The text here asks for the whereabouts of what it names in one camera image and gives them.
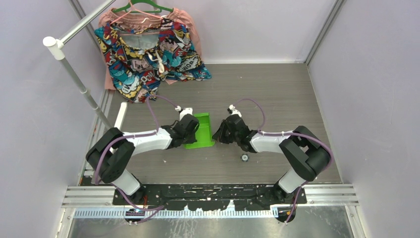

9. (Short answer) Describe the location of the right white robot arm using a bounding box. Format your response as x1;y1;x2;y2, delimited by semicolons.
212;114;333;204

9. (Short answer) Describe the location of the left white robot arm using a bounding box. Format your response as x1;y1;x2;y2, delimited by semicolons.
85;114;200;205

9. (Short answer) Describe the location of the colorful patterned shirt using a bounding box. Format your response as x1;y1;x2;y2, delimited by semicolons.
94;8;211;103

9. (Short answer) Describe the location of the green clothes hanger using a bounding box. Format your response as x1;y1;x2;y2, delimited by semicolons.
111;0;174;14

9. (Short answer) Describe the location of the metal clothes rack pole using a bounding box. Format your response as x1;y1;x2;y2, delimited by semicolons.
43;0;114;129

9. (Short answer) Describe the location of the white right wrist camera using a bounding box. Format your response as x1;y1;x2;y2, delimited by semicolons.
227;105;242;118

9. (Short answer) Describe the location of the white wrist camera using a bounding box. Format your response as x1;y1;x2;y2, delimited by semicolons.
227;105;242;118
175;106;193;119

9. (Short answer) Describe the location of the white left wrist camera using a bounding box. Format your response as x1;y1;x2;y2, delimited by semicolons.
175;106;193;119

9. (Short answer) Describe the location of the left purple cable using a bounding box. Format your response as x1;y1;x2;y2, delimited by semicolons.
92;95;188;221

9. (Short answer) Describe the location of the purple cable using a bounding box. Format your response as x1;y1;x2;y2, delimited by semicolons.
92;95;188;221
229;98;335;224

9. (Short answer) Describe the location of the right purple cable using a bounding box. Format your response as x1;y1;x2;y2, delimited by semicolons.
229;98;335;224

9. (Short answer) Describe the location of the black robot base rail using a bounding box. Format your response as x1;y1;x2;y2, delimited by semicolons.
113;179;307;211

